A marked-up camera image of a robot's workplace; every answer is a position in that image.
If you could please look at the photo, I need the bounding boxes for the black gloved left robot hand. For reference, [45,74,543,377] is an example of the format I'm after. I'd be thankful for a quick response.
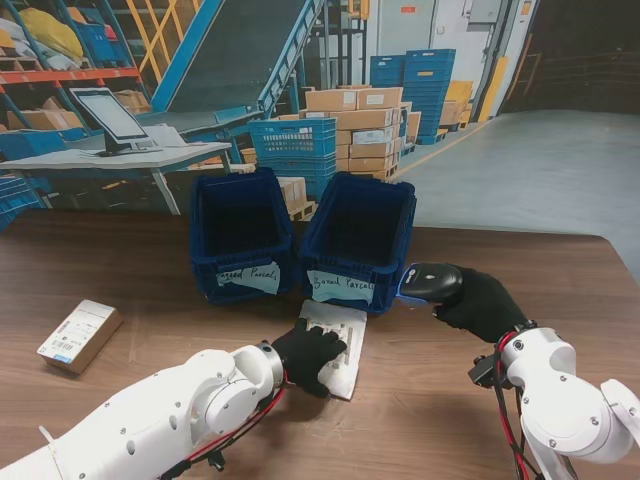
[271,317,350,400]

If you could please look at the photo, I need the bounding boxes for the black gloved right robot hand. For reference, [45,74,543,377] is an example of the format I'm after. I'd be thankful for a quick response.
[432,266,531,346]

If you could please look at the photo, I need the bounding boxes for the white plastic mailer bag parcel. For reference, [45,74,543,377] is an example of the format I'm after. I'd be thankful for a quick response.
[298,299,369,402]

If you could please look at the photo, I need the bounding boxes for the black and blue barcode scanner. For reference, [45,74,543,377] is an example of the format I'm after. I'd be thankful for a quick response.
[396,262,465,308]

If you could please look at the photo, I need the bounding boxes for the paper label boxed parcels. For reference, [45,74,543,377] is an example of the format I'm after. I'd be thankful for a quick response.
[305,268,375,305]

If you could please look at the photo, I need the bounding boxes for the paper label bagged parcels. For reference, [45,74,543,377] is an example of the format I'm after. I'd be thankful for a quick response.
[215,260,281,296]

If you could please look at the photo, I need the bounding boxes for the blue bin labelled boxed parcels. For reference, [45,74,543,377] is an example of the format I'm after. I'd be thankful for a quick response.
[298,170,417,316]

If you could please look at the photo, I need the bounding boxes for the blue bin labelled bagged parcels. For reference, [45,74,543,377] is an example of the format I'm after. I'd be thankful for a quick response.
[188,167,295,306]

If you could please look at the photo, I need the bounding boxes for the printed warehouse backdrop banner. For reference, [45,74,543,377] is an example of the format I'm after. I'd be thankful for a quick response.
[0,0,640,237]

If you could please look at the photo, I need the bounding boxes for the tall cardboard box white label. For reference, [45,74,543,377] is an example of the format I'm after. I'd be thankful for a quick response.
[37,298,124,375]

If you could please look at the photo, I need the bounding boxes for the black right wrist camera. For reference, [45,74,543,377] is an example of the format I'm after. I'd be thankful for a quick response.
[468,352,502,390]

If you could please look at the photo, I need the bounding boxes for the red black left arm cable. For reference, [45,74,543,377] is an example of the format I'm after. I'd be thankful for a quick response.
[164,383,289,480]

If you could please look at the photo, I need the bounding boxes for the red black arm cable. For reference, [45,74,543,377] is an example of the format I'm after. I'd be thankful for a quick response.
[492,331,540,480]
[164,383,289,480]

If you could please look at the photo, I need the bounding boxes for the red black right arm cable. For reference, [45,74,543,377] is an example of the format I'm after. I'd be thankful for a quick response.
[492,331,540,480]

